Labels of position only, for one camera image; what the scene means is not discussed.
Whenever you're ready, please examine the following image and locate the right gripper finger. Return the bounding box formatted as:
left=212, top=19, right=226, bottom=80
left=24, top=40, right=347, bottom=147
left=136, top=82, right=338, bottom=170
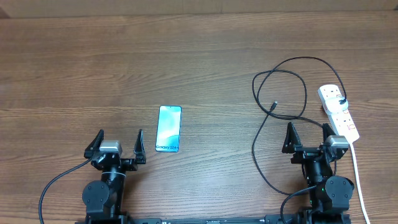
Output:
left=322, top=123, right=335, bottom=145
left=282, top=122, right=302, bottom=153

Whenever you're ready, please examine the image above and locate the black USB charging cable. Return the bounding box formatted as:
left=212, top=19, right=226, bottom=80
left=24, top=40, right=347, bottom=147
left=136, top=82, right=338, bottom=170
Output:
left=251, top=56, right=348, bottom=197

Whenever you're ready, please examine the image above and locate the white charger adapter plug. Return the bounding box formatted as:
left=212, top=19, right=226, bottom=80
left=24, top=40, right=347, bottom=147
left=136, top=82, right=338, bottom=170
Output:
left=323, top=95, right=348, bottom=115

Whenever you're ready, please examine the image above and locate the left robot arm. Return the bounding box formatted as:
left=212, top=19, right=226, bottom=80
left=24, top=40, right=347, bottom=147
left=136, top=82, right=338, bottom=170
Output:
left=82, top=130, right=146, bottom=223

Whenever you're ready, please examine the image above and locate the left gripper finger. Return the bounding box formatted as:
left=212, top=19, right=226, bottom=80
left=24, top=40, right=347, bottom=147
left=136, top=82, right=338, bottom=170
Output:
left=134, top=129, right=146, bottom=164
left=83, top=129, right=104, bottom=159

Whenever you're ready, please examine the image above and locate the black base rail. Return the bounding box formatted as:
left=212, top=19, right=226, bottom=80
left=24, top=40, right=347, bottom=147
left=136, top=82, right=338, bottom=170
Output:
left=74, top=213, right=352, bottom=224

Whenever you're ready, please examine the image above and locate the white power strip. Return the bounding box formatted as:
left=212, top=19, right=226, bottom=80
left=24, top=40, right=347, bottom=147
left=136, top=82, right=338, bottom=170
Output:
left=317, top=84, right=359, bottom=144

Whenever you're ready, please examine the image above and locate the Galaxy smartphone blue screen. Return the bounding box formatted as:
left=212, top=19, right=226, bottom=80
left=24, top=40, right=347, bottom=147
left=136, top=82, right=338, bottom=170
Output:
left=155, top=105, right=182, bottom=152

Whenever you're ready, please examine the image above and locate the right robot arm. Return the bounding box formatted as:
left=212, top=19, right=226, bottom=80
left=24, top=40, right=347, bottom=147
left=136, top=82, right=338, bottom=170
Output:
left=280, top=122, right=354, bottom=223

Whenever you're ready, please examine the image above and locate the white power strip cord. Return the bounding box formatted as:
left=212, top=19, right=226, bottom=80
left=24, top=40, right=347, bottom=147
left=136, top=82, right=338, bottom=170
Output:
left=348, top=141, right=371, bottom=224

